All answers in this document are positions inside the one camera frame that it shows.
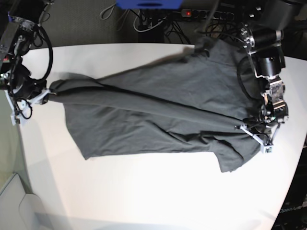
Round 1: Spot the black power strip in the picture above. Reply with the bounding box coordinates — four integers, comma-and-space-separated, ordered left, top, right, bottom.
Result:
180, 9, 235, 21

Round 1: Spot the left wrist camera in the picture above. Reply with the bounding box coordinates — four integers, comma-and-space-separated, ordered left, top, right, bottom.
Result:
260, 145, 273, 154

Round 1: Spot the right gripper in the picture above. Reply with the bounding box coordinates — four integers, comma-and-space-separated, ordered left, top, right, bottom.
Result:
5, 88, 51, 126

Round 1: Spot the white cable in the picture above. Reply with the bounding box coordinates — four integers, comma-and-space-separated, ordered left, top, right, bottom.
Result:
133, 14, 165, 33

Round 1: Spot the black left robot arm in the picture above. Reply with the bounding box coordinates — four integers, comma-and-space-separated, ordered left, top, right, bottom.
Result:
237, 0, 307, 153

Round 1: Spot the blue box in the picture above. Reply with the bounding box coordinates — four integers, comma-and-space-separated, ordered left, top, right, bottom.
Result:
116, 0, 183, 10

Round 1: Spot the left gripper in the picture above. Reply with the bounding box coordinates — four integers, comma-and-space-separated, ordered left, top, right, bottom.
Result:
235, 117, 281, 149

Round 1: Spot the grey t-shirt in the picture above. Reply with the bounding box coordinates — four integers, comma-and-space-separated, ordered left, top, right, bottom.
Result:
49, 38, 260, 172

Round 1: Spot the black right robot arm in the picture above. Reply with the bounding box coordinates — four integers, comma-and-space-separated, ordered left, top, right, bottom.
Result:
0, 0, 54, 125

